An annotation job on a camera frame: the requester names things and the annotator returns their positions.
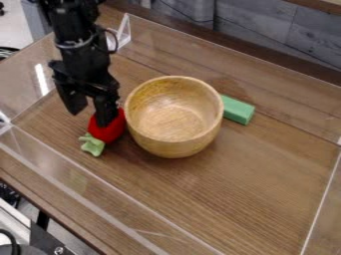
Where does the black table leg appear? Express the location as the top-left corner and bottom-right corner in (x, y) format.
(36, 211), (49, 230)

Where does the red plush strawberry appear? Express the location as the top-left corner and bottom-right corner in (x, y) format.
(78, 109), (127, 157)

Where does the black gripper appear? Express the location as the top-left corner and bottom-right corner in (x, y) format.
(48, 43), (120, 128)

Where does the clear acrylic tray enclosure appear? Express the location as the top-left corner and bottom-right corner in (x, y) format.
(0, 18), (341, 255)

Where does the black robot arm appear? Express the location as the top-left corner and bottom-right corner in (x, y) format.
(38, 0), (120, 128)

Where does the green rectangular block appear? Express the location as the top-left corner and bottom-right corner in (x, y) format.
(220, 96), (255, 126)

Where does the black cable bottom left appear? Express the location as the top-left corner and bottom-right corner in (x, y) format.
(0, 228), (21, 255)

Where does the wooden bowl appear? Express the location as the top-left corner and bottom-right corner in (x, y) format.
(124, 76), (223, 158)

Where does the clear acrylic corner bracket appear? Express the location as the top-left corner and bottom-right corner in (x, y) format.
(105, 14), (132, 51)

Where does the black metal bracket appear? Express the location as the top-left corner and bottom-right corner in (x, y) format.
(29, 222), (76, 255)

